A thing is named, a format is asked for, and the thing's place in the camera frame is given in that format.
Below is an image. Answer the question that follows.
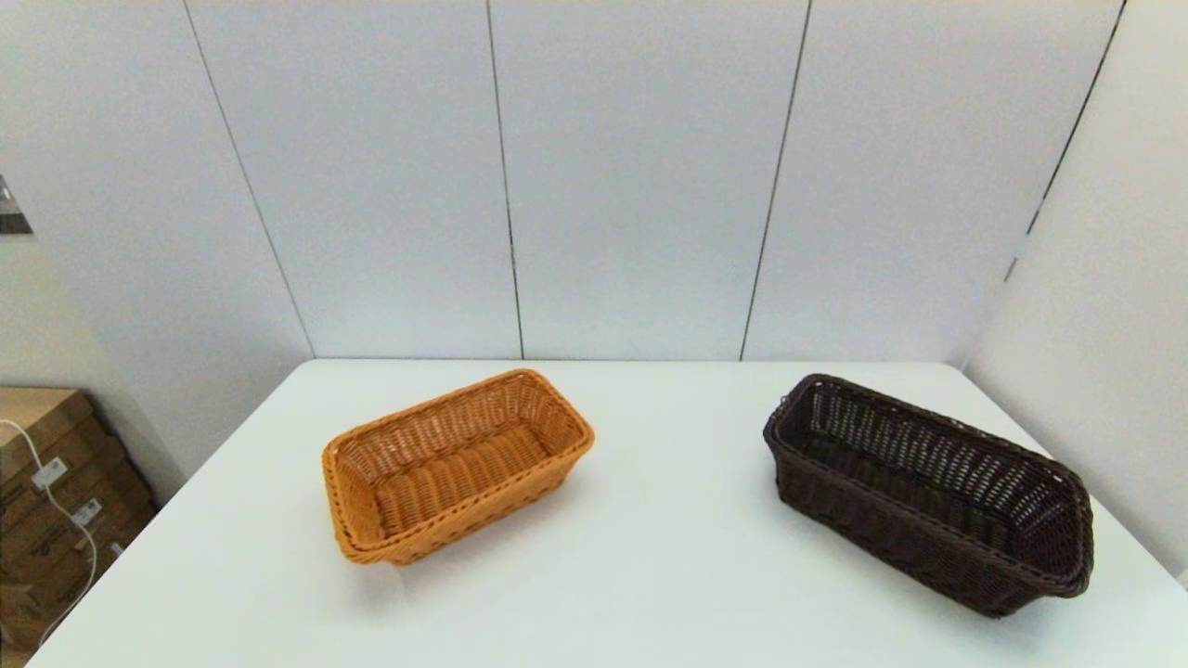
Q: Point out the orange wicker basket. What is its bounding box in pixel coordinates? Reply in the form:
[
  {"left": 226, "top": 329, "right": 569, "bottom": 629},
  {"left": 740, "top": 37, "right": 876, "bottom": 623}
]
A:
[{"left": 321, "top": 368, "right": 596, "bottom": 566}]

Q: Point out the thin white cable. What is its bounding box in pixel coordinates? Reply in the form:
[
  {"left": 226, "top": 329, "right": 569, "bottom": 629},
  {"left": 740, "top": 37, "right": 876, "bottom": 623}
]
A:
[{"left": 0, "top": 419, "right": 99, "bottom": 647}]

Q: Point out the brown cardboard box stack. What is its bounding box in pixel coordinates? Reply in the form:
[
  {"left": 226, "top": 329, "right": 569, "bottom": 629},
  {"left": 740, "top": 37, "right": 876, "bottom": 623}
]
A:
[{"left": 0, "top": 387, "right": 160, "bottom": 652}]

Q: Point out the dark brown wicker basket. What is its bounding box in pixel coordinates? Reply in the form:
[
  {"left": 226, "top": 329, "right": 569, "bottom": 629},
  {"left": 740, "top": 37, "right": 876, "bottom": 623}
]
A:
[{"left": 763, "top": 373, "right": 1095, "bottom": 619}]

